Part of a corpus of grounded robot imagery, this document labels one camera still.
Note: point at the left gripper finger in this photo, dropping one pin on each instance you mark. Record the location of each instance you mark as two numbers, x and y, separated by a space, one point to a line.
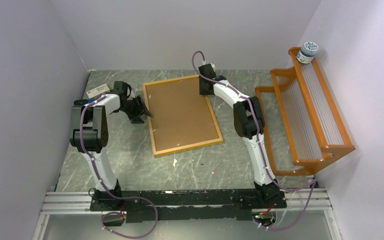
143 110
136 120

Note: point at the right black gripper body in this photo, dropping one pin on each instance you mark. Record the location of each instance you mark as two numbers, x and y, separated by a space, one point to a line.
202 91

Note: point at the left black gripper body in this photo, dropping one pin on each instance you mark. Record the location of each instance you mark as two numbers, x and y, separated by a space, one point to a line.
133 109

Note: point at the brown frame backing board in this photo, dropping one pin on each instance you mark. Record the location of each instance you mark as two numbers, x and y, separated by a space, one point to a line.
180 114

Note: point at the yellow wooden picture frame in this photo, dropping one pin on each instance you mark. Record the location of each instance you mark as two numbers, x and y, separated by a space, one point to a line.
185 149

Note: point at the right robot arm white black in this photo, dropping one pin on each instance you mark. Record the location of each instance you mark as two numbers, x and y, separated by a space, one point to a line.
249 123

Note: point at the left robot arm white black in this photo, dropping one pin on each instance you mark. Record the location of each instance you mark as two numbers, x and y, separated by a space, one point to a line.
89 134

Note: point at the small staples box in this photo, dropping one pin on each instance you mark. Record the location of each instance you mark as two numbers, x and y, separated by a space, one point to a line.
92 93

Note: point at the blue stapler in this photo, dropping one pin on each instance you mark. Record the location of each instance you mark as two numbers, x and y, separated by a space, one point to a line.
83 102

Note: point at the orange wooden rack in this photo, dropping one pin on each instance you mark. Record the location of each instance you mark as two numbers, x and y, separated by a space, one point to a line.
316 134

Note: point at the small blue white jar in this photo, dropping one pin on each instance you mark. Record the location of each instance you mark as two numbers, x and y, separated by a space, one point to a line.
307 52

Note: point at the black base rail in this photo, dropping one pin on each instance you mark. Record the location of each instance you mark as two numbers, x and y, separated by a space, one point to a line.
148 205

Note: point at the aluminium extrusion frame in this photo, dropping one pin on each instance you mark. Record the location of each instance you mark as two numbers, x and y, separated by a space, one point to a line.
78 203

